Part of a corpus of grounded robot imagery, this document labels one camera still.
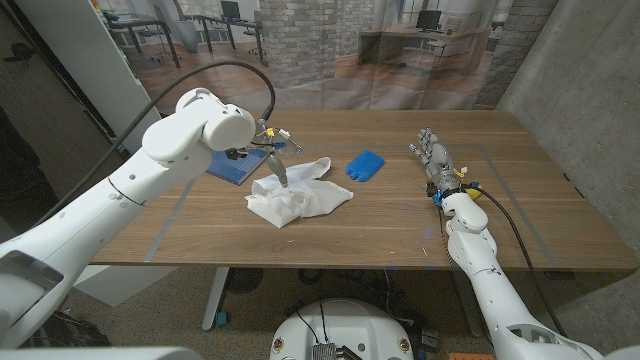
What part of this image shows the blue book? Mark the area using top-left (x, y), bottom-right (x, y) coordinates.
top-left (205, 148), bottom-right (270, 187)

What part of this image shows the grey table leg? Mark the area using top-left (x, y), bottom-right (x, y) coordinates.
top-left (449, 269), bottom-right (485, 339)

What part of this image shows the white towel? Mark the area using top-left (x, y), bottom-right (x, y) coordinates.
top-left (244, 156), bottom-right (355, 230)

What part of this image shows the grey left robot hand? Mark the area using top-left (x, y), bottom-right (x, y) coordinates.
top-left (254, 119), bottom-right (304, 190)

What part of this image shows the white table leg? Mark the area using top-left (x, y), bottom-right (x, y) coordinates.
top-left (201, 267), bottom-right (231, 332)

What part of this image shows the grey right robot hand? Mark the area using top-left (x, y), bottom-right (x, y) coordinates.
top-left (409, 127), bottom-right (470, 201)

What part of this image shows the black door handle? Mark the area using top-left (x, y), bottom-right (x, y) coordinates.
top-left (2, 42), bottom-right (36, 64)

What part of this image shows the black bag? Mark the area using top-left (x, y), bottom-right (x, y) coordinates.
top-left (22, 310), bottom-right (112, 349)

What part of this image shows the person in dark clothes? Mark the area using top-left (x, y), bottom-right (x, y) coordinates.
top-left (0, 107), bottom-right (59, 234)

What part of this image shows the white robot torso base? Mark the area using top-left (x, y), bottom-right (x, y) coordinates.
top-left (269, 298), bottom-right (415, 360)

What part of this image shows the black round fan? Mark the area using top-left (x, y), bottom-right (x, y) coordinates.
top-left (224, 267), bottom-right (265, 295)

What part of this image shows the white box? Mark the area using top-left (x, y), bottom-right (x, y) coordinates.
top-left (74, 264), bottom-right (179, 307)

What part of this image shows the white cabinet panel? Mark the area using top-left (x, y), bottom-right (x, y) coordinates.
top-left (14, 0), bottom-right (169, 156)

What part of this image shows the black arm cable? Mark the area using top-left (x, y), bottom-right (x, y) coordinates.
top-left (34, 59), bottom-right (277, 226)
top-left (474, 185), bottom-right (570, 339)

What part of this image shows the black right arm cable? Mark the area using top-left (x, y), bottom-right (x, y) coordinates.
top-left (474, 185), bottom-right (570, 339)

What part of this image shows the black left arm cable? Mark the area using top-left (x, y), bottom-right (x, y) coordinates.
top-left (34, 59), bottom-right (277, 226)

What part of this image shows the printed office backdrop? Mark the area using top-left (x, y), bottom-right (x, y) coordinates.
top-left (92, 0), bottom-right (559, 111)

